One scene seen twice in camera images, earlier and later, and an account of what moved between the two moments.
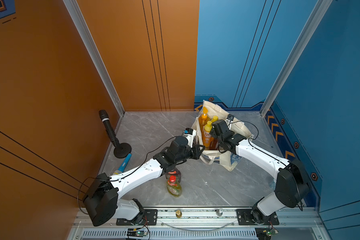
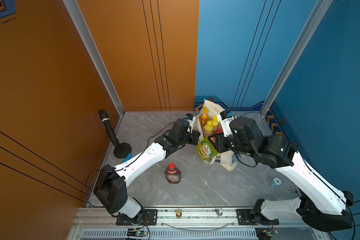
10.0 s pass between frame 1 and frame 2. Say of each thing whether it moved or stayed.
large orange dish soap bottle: stayed
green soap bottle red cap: moved
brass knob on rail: stayed
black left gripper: moved
